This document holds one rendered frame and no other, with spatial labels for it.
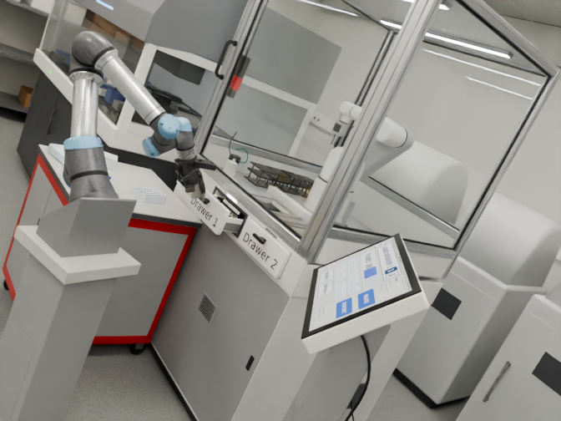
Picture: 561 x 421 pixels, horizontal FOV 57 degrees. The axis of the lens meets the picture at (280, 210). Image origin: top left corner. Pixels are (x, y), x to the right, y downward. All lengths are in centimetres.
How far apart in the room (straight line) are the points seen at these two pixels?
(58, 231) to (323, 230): 86
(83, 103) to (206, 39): 109
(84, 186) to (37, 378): 64
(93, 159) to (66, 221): 21
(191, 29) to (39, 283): 156
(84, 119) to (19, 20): 419
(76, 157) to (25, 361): 67
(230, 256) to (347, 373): 87
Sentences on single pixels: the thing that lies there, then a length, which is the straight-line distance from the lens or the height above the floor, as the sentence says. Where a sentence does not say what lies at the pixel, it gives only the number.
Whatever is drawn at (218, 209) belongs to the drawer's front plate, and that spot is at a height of 91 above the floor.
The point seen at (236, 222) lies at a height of 88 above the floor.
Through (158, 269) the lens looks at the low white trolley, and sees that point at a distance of 241.
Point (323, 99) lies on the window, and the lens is 198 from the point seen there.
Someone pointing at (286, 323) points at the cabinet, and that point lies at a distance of 199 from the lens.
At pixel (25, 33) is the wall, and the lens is 610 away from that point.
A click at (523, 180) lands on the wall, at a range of 500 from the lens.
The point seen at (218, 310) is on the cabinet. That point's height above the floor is 51.
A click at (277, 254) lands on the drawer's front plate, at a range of 195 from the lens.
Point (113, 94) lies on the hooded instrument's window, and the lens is 295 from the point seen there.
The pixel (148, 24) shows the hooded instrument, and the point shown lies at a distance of 276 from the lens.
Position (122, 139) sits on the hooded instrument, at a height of 86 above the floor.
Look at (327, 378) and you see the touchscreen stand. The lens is 154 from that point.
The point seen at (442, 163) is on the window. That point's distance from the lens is 216.
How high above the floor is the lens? 152
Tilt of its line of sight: 14 degrees down
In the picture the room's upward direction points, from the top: 24 degrees clockwise
